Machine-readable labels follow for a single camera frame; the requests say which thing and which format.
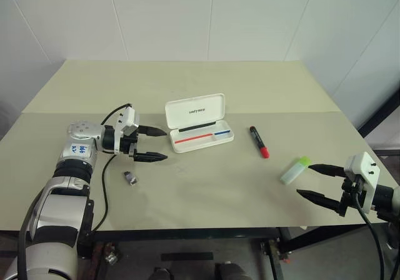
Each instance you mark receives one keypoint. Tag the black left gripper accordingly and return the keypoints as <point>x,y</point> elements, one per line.
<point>127,144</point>

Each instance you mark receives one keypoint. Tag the black pen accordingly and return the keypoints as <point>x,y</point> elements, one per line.
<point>197,127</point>

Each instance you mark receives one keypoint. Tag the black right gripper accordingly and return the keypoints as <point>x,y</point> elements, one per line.
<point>350,195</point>

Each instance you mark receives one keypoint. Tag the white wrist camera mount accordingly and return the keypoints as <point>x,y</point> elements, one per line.
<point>128,117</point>
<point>362,164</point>

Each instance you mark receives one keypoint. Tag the black marker with red cap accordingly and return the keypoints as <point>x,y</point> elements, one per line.
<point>258,141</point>

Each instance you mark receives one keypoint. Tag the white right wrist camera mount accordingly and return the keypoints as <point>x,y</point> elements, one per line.
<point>362,164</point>

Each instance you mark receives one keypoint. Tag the black metal stand frame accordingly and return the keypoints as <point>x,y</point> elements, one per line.
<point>384,108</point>

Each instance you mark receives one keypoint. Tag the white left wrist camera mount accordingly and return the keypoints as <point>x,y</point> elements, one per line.
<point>128,117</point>

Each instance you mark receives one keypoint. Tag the red pen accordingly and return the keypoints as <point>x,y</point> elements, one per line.
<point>193,138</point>

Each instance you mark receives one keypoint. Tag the black metal table frame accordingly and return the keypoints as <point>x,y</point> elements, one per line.
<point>187,234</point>

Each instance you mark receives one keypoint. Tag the white Unitree pencil case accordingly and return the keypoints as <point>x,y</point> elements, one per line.
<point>197,109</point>

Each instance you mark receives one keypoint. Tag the short blue pen piece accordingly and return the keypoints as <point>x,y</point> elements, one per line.
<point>222,133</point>

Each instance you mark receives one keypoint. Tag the dark rounded shape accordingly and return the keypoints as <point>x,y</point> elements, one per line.
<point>232,272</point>
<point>160,274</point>

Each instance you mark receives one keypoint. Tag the white stick with green cap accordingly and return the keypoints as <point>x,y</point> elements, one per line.
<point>292,173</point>

